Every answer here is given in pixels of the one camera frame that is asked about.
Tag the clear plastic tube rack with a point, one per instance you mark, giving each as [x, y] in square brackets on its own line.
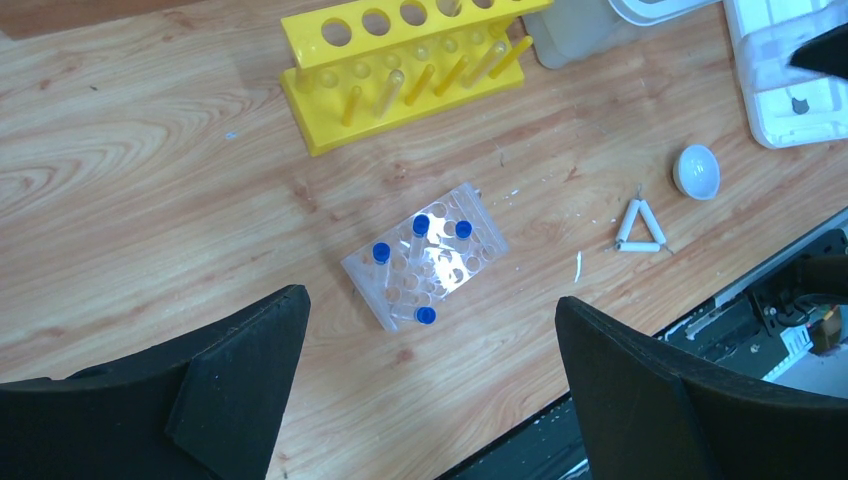
[442, 270]

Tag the white plastic bin lid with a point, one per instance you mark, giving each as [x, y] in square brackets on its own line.
[786, 106]

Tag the white round dish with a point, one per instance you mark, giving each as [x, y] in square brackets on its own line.
[696, 173]

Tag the clear glass test tube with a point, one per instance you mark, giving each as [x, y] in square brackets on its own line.
[449, 8]

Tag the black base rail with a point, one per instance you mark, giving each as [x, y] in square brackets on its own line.
[760, 327]

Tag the yellow test tube rack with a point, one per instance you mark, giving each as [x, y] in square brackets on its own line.
[365, 67]

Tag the blue capped tube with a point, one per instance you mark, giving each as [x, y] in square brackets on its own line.
[461, 241]
[418, 242]
[425, 315]
[381, 254]

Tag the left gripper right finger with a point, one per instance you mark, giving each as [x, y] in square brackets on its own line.
[648, 410]

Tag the white clay triangle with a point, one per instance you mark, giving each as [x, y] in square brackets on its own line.
[636, 229]

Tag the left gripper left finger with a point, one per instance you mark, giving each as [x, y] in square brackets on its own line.
[208, 404]

